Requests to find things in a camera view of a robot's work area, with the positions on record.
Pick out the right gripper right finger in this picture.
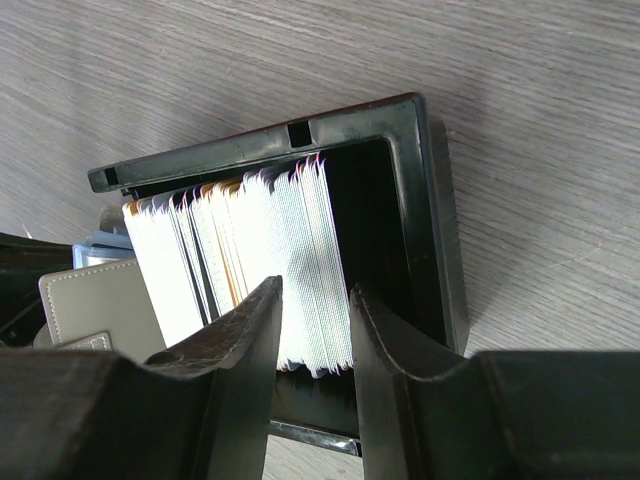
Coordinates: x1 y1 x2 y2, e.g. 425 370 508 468
350 288 639 479

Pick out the black card box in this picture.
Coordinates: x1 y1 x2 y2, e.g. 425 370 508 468
88 93 469 459

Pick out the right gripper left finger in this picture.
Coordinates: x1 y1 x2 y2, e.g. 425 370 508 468
1 276 283 479

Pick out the stack of white cards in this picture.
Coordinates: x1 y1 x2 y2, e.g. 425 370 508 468
122 155 353 377

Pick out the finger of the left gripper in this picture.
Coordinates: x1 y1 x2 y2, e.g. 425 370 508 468
0 233 72 345

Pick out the grey leather card holder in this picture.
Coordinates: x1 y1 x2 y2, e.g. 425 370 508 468
32 204 169 351

